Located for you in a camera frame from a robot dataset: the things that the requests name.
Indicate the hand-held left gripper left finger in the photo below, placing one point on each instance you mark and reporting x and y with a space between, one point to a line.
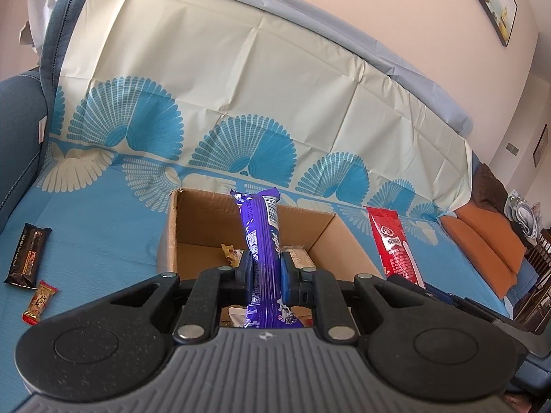
247 277

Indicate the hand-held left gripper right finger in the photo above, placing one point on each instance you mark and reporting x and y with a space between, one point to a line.
286 277

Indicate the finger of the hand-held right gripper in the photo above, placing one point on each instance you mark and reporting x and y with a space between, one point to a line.
441 297

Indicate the yellow cartoon candy packet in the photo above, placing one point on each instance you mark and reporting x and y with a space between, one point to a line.
231 254

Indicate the purple chocolate bar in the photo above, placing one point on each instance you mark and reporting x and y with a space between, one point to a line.
260 232

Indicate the cardboard box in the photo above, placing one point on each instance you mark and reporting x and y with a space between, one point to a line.
202 223

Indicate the red and white snack packet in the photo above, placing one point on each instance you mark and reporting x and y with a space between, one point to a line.
389 241

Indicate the beige snack packet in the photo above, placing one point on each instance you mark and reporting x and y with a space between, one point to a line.
300 254

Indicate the orange cushion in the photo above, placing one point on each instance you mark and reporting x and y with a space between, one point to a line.
499 232
478 258

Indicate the wooden chair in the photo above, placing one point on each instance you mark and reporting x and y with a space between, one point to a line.
538 275

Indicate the grey white bundle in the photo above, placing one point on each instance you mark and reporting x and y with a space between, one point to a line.
523 217

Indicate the brown cloth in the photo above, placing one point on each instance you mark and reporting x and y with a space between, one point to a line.
490 187

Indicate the blue fan-print cloth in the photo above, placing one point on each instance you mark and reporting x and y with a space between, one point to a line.
129 232

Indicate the small framed picture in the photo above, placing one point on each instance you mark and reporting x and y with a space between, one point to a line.
540 146

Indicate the small red gold candy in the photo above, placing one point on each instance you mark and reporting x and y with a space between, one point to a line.
39 303

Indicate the dark brown chocolate bar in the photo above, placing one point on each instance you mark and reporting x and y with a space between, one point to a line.
28 254

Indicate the white fabric tag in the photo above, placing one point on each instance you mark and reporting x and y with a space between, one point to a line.
41 129

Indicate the blue sofa cushion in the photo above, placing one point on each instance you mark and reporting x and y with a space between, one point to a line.
21 137

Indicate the large framed picture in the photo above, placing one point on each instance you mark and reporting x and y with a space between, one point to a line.
490 0

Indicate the wall switch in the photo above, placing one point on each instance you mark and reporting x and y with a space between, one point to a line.
512 148

